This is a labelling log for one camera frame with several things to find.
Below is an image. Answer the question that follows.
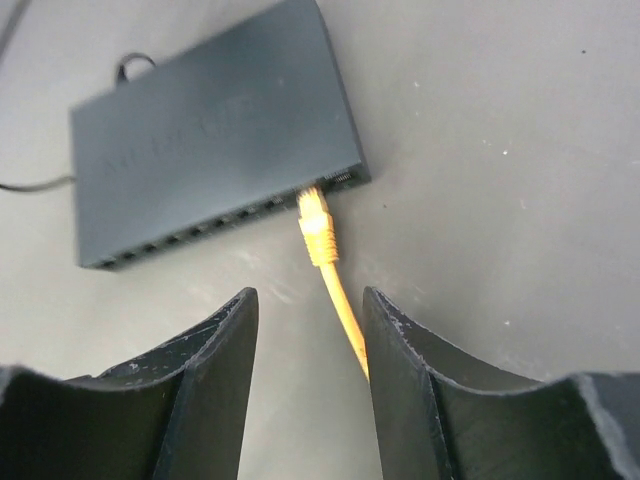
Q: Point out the black network switch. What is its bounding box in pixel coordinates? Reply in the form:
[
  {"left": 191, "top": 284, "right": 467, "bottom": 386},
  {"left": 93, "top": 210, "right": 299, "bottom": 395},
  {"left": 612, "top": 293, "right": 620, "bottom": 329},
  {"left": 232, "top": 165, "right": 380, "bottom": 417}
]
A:
[{"left": 70, "top": 1, "right": 371, "bottom": 270}]

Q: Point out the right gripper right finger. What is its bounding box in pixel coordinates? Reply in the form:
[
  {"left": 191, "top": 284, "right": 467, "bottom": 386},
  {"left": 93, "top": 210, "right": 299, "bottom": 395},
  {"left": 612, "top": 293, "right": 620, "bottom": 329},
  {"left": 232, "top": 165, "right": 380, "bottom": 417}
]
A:
[{"left": 363, "top": 287, "right": 639, "bottom": 479}]

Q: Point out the black power adapter with cord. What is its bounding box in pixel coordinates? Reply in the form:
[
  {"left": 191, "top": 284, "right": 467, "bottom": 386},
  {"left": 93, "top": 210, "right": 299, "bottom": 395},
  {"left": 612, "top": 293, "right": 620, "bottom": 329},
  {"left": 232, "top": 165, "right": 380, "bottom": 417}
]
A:
[{"left": 1, "top": 1, "right": 157, "bottom": 184}]

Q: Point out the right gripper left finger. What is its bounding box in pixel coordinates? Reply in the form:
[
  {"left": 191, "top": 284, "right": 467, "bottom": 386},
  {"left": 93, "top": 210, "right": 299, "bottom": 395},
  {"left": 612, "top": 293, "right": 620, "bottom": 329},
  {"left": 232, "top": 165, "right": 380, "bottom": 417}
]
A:
[{"left": 1, "top": 288, "right": 259, "bottom": 479}]

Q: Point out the yellow ethernet cable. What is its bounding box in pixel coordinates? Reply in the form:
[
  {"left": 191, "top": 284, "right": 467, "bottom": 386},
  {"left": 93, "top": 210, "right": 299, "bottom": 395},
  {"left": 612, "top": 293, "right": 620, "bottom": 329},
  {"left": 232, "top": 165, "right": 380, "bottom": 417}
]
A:
[{"left": 295, "top": 185, "right": 370, "bottom": 381}]

